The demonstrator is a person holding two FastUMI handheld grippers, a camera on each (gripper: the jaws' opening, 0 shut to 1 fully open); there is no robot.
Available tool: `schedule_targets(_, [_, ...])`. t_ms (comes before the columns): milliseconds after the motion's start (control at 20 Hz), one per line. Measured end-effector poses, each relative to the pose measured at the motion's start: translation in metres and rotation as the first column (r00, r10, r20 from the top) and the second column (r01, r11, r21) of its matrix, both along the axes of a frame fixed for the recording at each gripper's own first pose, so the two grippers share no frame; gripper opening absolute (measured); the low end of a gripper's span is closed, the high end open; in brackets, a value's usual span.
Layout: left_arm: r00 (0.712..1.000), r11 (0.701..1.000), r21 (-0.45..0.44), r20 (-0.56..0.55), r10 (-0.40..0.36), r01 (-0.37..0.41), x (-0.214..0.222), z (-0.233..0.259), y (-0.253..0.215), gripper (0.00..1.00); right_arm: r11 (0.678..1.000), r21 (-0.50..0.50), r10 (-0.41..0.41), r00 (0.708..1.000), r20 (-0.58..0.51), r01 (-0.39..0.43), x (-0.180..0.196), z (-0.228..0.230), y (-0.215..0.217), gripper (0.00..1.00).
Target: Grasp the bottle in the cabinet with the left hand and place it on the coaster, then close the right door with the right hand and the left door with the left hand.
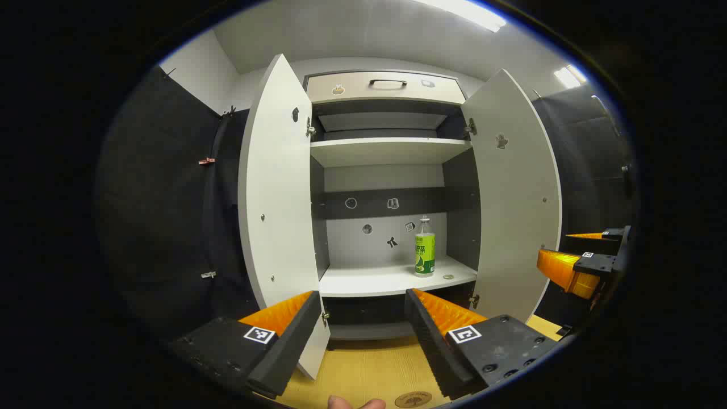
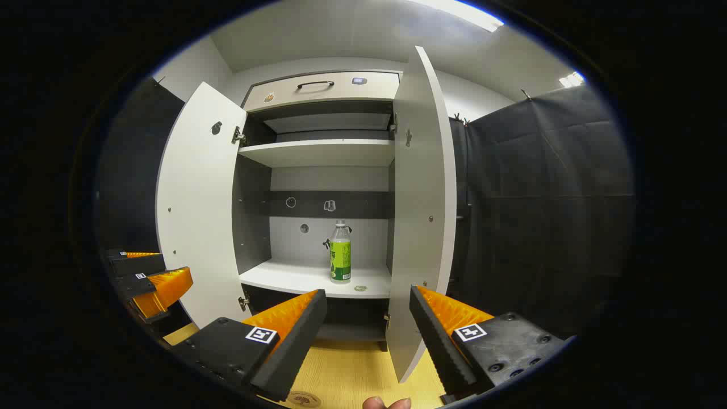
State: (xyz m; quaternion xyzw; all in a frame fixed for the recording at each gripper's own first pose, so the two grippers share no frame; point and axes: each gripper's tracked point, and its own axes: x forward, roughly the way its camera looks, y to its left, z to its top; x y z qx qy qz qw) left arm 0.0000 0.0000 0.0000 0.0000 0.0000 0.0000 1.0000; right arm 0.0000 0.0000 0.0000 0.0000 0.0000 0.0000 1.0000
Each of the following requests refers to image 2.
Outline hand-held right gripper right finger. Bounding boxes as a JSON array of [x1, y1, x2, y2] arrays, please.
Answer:
[[409, 285, 569, 398]]

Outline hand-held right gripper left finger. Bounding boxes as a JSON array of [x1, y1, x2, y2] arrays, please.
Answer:
[[170, 289, 328, 403]]

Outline white cabinet door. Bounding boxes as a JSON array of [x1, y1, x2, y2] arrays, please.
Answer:
[[386, 45, 458, 382], [156, 81, 249, 329]]

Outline green label plastic bottle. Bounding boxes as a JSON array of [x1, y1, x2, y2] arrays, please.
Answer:
[[329, 220, 352, 283]]

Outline grey white cabinet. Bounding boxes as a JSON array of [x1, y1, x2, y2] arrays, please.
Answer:
[[233, 69, 404, 350]]

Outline white cabinet shelf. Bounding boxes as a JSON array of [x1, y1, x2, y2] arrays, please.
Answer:
[[239, 258, 392, 299], [239, 139, 396, 169]]

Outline white cabinet drawer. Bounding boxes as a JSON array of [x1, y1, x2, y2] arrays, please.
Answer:
[[244, 71, 401, 112]]

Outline black backdrop cloth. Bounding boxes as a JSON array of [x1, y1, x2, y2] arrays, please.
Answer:
[[449, 85, 636, 341], [95, 77, 188, 256]]

